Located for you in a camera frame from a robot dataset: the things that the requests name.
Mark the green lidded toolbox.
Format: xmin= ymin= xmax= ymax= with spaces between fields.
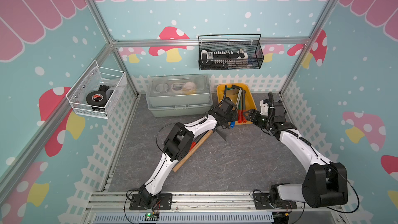
xmin=146 ymin=74 xmax=213 ymax=117

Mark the black socket set holder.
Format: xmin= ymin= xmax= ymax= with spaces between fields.
xmin=200 ymin=49 xmax=248 ymax=66

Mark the black hoe red handle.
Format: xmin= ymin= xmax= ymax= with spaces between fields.
xmin=242 ymin=89 xmax=247 ymax=123

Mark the white wire wall basket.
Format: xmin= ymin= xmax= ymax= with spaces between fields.
xmin=66 ymin=61 xmax=127 ymax=119

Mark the black tape roll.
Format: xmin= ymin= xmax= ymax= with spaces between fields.
xmin=86 ymin=91 xmax=107 ymax=107

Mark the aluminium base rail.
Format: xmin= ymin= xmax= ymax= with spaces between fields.
xmin=81 ymin=191 xmax=349 ymax=224

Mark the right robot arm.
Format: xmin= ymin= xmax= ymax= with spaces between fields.
xmin=244 ymin=97 xmax=352 ymax=209

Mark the green hoe red handle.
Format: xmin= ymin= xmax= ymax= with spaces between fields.
xmin=227 ymin=85 xmax=244 ymax=123

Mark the yellow plastic storage box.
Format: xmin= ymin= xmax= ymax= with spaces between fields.
xmin=216 ymin=83 xmax=257 ymax=112

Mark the black wire mesh basket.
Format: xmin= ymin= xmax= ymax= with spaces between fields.
xmin=198 ymin=34 xmax=264 ymax=71

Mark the wooden handle hammer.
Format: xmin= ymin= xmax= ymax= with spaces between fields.
xmin=173 ymin=130 xmax=214 ymax=173

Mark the green circuit board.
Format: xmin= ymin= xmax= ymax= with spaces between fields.
xmin=145 ymin=213 xmax=160 ymax=222

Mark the chrome tool blue handle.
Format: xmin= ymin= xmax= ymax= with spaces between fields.
xmin=231 ymin=88 xmax=243 ymax=128

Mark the black pick red handle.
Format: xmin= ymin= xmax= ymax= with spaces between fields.
xmin=190 ymin=128 xmax=227 ymax=150

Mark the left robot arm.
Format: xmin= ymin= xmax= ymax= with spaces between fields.
xmin=126 ymin=96 xmax=238 ymax=211

